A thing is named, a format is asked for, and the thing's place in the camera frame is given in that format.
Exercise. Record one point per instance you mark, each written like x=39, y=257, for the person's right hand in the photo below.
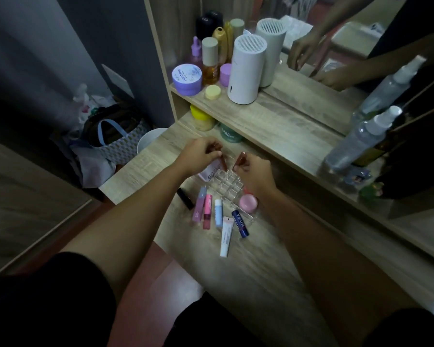
x=258, y=177

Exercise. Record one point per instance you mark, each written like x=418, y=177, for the person's left hand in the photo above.
x=193, y=157

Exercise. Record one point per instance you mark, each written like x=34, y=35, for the person's left fingers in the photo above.
x=209, y=148

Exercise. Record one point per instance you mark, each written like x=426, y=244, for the person's right fingers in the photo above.
x=243, y=168

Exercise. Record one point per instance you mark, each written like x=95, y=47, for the brown red lipstick tube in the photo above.
x=241, y=158

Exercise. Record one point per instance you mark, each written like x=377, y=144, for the dark red lipstick tube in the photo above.
x=223, y=163

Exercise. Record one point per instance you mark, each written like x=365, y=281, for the person's right forearm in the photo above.
x=325, y=267

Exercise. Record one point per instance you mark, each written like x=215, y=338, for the person's left forearm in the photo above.
x=130, y=220

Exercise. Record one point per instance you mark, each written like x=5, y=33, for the clear acrylic lipstick organizer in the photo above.
x=229, y=186

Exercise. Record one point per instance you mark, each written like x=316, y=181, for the green cream jar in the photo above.
x=230, y=135

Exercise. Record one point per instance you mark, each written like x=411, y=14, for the white pink cosmetic packet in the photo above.
x=209, y=174

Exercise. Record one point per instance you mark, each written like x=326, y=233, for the yellow lid cream jar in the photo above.
x=201, y=118

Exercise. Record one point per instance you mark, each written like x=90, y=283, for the pink round jar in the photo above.
x=248, y=204

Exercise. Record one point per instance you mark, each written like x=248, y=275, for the white blue lip balm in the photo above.
x=219, y=213

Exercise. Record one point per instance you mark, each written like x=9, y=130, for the small yellow round tin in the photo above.
x=212, y=92

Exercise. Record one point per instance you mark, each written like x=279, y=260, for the dark blue lip balm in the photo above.
x=240, y=224

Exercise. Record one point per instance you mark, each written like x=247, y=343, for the black lipstick tube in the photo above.
x=185, y=198

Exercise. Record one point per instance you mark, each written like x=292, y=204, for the pink lip tint tube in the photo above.
x=207, y=212

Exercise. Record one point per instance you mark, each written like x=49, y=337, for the purple lip gloss tube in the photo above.
x=199, y=205

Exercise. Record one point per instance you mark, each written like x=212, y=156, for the wooden vanity shelf unit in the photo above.
x=293, y=135

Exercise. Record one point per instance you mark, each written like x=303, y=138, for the white round bin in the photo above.
x=149, y=139

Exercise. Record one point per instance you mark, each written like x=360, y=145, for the white cream tube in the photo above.
x=226, y=236

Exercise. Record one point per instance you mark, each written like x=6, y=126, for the purple round cream jar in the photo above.
x=187, y=80

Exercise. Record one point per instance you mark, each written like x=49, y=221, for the small lilac jar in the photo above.
x=225, y=75

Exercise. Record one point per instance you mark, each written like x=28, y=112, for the white cylindrical humidifier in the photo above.
x=246, y=70

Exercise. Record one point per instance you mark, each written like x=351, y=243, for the amber serum bottle beige cap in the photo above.
x=210, y=61

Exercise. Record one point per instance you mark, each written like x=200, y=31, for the purple dropper bottle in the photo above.
x=196, y=54

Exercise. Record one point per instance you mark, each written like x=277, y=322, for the yellow lotion bottle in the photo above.
x=220, y=45

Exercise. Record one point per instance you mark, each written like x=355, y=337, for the small blue figurine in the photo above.
x=357, y=176

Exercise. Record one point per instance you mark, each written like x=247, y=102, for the clear spray bottle white top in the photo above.
x=358, y=142

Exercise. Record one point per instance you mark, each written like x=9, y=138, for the black cosmetic bottle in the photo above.
x=203, y=28

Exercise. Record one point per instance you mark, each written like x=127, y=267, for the grey cloth bag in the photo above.
x=90, y=166

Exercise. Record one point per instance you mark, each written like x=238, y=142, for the white plastic bag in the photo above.
x=88, y=104

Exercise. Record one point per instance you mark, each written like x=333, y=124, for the small green figurine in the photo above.
x=370, y=191

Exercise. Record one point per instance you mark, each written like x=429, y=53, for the black shorts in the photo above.
x=209, y=325

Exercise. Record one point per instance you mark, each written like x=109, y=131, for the wooden board furniture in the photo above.
x=25, y=198

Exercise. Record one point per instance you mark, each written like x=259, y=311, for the black shirt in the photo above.
x=47, y=303

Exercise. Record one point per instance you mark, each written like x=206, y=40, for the white wall socket plate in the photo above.
x=117, y=81

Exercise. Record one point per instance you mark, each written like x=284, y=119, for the wall mirror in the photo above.
x=329, y=18

